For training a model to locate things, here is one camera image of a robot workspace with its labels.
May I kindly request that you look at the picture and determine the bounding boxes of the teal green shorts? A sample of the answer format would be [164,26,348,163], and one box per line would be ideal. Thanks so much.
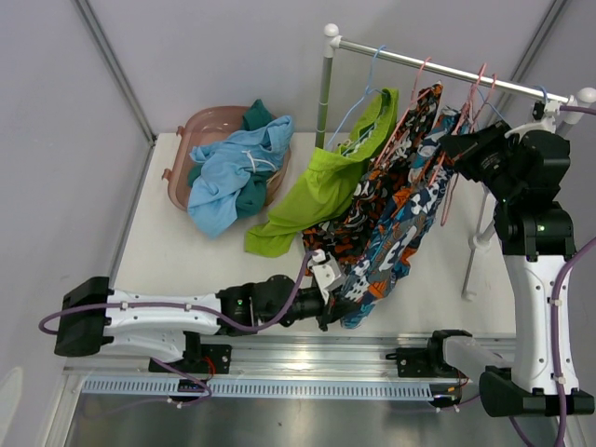
[187,99,277,219]

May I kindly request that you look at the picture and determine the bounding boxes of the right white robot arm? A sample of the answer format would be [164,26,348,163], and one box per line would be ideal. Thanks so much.
[425,121,595,417]

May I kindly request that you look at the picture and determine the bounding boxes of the lime green shorts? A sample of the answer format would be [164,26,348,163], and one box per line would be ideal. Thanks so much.
[244,88,400,258]

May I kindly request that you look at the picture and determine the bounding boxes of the light blue shorts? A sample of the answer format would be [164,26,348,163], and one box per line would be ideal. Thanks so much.
[187,115,294,238]

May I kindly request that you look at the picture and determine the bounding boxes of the orange grey camouflage shorts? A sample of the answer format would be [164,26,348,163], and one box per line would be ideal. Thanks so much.
[302,81,443,267]

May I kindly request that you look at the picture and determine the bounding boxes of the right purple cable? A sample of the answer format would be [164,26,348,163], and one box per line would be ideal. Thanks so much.
[507,104,596,447]

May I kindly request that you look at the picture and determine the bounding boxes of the slotted cable duct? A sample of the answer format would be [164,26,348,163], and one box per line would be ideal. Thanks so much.
[82,376,434,401]

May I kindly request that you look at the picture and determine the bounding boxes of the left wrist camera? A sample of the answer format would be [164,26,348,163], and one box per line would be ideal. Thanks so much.
[307,250,346,305]

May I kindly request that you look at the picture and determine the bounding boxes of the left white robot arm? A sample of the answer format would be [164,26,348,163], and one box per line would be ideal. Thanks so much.
[53,275,357,373]

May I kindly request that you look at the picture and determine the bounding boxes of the pink translucent plastic basin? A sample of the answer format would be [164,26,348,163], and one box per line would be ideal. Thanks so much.
[164,106,290,212]

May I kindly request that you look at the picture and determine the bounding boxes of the metal clothes rack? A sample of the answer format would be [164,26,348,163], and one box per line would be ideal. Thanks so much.
[315,23,595,301]

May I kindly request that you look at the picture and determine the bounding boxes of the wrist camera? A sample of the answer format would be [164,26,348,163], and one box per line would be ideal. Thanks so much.
[505,101,572,139]
[307,250,346,305]

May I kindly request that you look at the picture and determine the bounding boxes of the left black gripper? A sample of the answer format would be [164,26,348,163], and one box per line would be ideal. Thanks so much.
[262,289,360,333]

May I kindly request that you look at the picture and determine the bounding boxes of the purple cable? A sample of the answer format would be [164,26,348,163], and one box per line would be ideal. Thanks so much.
[37,249,322,336]
[507,104,596,447]

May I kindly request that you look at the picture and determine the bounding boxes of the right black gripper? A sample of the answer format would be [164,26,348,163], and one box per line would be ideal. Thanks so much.
[442,120,523,203]

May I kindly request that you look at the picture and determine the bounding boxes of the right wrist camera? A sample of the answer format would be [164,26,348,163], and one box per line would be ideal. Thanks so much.
[505,101,572,139]

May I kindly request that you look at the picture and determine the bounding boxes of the orange blue patterned shorts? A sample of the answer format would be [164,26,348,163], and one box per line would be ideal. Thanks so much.
[336,106,467,330]

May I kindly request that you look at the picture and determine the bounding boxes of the pink hanger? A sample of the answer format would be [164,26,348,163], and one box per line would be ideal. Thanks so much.
[375,57,432,166]
[440,74,496,226]
[428,62,487,186]

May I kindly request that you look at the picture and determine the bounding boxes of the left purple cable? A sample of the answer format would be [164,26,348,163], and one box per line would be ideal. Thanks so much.
[37,249,322,336]

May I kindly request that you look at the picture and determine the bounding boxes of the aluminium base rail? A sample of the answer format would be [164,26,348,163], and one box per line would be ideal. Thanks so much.
[64,333,515,381]

